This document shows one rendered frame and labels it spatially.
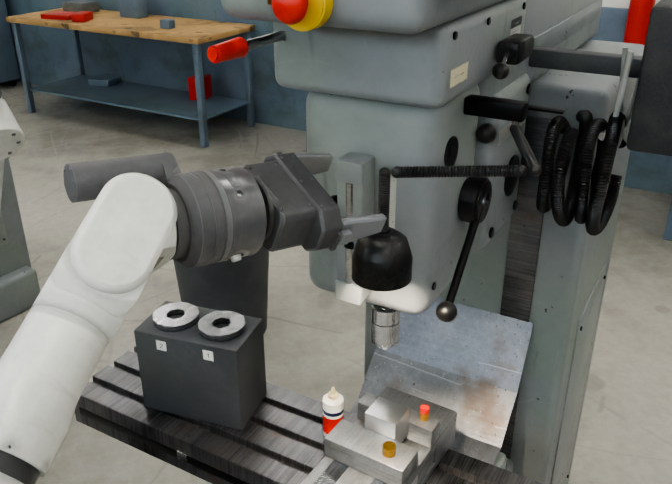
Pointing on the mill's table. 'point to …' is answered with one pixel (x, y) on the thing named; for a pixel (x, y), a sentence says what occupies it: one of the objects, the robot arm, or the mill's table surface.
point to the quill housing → (355, 108)
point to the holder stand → (202, 363)
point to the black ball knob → (486, 133)
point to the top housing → (378, 2)
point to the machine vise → (437, 435)
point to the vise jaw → (370, 453)
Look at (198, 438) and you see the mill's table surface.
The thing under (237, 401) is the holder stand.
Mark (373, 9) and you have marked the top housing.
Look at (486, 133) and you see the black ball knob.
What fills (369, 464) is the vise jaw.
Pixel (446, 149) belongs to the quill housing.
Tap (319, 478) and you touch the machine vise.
